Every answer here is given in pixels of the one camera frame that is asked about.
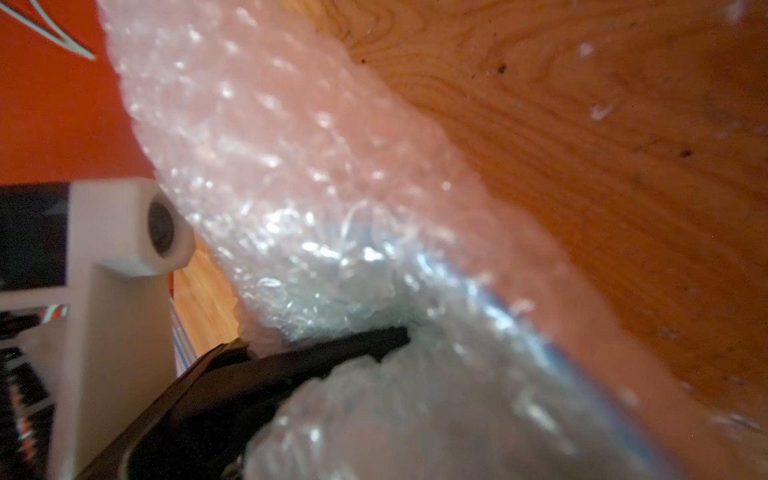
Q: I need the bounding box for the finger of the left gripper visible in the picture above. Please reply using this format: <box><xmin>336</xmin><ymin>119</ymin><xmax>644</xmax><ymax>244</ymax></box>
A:
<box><xmin>79</xmin><ymin>327</ymin><xmax>409</xmax><ymax>479</ymax></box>

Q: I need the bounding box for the pink bubble wrap sheet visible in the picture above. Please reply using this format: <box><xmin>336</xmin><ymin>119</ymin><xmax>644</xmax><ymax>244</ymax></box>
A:
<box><xmin>99</xmin><ymin>1</ymin><xmax>753</xmax><ymax>479</ymax></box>

